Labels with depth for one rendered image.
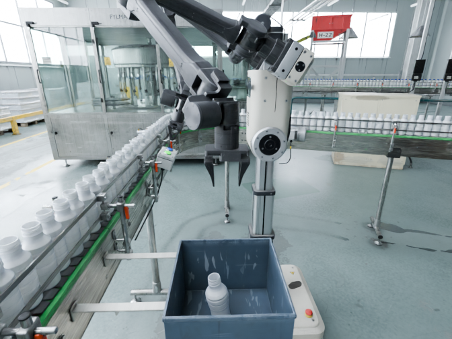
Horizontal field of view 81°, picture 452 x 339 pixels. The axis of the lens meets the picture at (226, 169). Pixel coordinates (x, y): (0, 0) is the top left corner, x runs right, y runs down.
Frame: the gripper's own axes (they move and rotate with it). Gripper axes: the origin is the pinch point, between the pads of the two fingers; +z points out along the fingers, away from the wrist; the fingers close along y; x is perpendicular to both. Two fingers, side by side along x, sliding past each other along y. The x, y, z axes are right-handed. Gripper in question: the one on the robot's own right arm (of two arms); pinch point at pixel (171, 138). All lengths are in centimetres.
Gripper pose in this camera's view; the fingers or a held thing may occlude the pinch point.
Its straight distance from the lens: 132.8
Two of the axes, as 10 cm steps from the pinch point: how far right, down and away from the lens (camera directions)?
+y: 0.4, 3.3, -9.4
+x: 9.4, 3.1, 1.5
